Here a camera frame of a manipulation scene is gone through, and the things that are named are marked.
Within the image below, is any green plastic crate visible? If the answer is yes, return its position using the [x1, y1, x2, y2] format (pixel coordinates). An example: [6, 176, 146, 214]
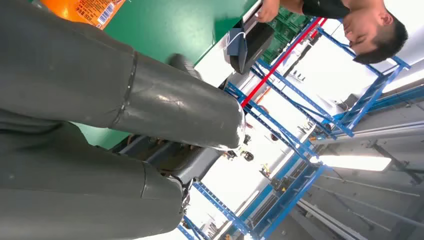
[261, 6, 312, 64]

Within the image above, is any black carrying case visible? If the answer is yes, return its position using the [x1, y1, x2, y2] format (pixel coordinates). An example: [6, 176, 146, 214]
[230, 21, 275, 74]

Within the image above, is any red metal bar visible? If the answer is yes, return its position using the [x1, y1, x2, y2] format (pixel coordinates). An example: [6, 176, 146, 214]
[241, 17, 327, 109]

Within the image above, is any person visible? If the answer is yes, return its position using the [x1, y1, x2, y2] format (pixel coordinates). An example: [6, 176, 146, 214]
[256, 0, 409, 65]

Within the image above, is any blue metal shelf rack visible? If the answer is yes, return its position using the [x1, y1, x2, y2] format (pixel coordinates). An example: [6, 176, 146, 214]
[177, 142, 329, 240]
[225, 16, 412, 157]

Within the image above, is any ceiling light panel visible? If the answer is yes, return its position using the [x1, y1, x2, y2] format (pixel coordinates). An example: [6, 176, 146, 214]
[311, 154, 392, 172]

